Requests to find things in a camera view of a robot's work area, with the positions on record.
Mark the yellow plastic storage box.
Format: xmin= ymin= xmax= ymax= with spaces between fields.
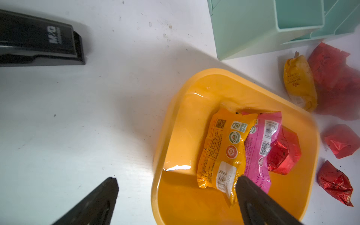
xmin=151 ymin=68 xmax=320 ymax=225

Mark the yellow tea bag packet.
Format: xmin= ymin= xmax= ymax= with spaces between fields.
xmin=283 ymin=52 xmax=318 ymax=113
xmin=197 ymin=108 xmax=258 ymax=205

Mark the pink tea bag packet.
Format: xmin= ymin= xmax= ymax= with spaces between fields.
xmin=244 ymin=112 xmax=282 ymax=193

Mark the mint green file organizer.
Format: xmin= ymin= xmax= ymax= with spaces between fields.
xmin=208 ymin=0 xmax=360 ymax=61

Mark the red foil tea bag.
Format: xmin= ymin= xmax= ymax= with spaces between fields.
xmin=323 ymin=124 xmax=360 ymax=159
xmin=315 ymin=66 xmax=360 ymax=121
xmin=308 ymin=42 xmax=350 ymax=90
xmin=267 ymin=126 xmax=302 ymax=175
xmin=317 ymin=160 xmax=353 ymax=207

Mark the black stapler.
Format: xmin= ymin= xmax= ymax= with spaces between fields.
xmin=1 ymin=10 xmax=85 ymax=67

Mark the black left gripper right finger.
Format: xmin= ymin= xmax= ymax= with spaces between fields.
xmin=235 ymin=175 xmax=302 ymax=225

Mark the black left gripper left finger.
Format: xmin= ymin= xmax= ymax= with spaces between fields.
xmin=54 ymin=177 xmax=119 ymax=225

